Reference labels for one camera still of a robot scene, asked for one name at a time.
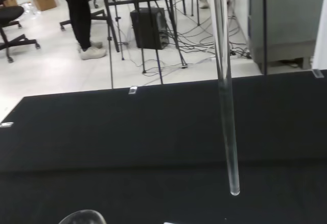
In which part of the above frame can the pale board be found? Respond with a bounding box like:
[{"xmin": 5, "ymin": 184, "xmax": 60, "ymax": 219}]
[{"xmin": 312, "ymin": 0, "xmax": 327, "ymax": 70}]

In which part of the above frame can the black bench cloth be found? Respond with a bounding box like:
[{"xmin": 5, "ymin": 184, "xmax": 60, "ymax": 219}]
[{"xmin": 0, "ymin": 69, "xmax": 327, "ymax": 224}]

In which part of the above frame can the black computer tower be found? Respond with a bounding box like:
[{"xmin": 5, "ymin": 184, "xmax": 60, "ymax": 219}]
[{"xmin": 130, "ymin": 7, "xmax": 170, "ymax": 51}]

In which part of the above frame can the white power strip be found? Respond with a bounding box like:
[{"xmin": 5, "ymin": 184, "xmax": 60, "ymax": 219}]
[{"xmin": 229, "ymin": 48, "xmax": 253, "ymax": 60}]

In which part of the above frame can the person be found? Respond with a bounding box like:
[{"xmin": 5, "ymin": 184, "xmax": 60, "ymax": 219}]
[{"xmin": 55, "ymin": 0, "xmax": 107, "ymax": 61}]

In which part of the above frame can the black tripod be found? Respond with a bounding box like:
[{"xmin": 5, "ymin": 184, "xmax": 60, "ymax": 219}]
[
  {"xmin": 101, "ymin": 0, "xmax": 126, "ymax": 89},
  {"xmin": 132, "ymin": 0, "xmax": 190, "ymax": 85}
]

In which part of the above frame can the grey metal cabinet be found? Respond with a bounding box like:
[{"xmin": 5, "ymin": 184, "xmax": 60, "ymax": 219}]
[{"xmin": 247, "ymin": 0, "xmax": 318, "ymax": 71}]

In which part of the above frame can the clear glass beaker with water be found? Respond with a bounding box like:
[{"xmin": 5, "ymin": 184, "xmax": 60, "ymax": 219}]
[{"xmin": 58, "ymin": 209, "xmax": 107, "ymax": 224}]

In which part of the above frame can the black stand pole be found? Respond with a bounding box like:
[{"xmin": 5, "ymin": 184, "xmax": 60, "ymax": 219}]
[{"xmin": 262, "ymin": 0, "xmax": 269, "ymax": 76}]

